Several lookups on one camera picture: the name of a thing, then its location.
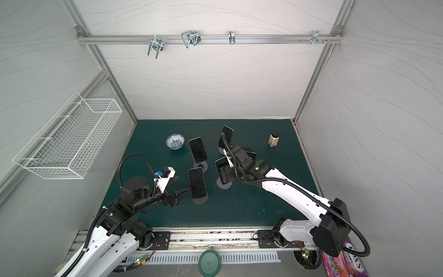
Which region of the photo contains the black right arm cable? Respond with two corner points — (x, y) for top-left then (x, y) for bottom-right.
(220, 132), (371, 257)

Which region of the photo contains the grey phone stand right front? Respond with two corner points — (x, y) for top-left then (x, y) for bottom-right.
(216, 177), (233, 190)

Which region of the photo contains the grey phone stand left front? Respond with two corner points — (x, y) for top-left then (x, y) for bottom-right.
(192, 195), (209, 205)

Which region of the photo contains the purple candy bag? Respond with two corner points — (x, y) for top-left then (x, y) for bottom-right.
(322, 251), (368, 277)

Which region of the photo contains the metal clamp middle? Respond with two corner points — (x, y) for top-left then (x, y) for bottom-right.
(181, 30), (201, 48)

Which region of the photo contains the metal bracket right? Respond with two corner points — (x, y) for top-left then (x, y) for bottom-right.
(300, 31), (331, 45)

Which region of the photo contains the black round fan floor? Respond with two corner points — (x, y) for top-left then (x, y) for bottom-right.
(294, 250), (323, 270)

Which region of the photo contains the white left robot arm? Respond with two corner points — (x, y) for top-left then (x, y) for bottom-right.
(56, 177), (189, 277)

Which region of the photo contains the blue white ceramic bowl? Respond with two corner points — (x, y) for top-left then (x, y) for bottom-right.
(166, 133), (185, 150)

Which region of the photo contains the grey phone stand middle back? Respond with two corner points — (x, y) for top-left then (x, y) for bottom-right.
(193, 161), (208, 173)

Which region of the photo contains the white wire basket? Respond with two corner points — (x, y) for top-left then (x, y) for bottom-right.
(12, 92), (122, 180)

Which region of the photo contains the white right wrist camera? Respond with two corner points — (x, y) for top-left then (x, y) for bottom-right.
(223, 149), (234, 168)

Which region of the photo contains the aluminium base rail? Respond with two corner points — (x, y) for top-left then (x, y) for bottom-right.
(63, 226), (348, 265)

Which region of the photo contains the metal clamp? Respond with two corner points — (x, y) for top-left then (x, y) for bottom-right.
(181, 30), (201, 48)
(147, 35), (164, 59)

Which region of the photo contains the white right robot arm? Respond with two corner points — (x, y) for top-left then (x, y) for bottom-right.
(224, 147), (354, 257)

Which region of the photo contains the green round lid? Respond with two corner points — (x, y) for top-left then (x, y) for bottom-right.
(198, 249), (222, 277)

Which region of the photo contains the metal clamp left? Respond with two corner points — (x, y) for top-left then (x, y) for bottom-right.
(147, 35), (164, 59)

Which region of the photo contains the aluminium overhead rail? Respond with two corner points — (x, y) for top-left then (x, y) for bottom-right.
(77, 33), (344, 45)

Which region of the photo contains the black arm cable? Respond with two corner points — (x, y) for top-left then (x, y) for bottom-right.
(117, 152), (157, 189)
(220, 132), (371, 257)

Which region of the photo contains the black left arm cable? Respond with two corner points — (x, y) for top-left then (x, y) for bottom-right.
(117, 152), (157, 189)

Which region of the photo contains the phone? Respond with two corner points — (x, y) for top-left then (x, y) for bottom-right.
(215, 157), (231, 183)
(188, 167), (207, 199)
(218, 125), (234, 149)
(188, 137), (208, 163)

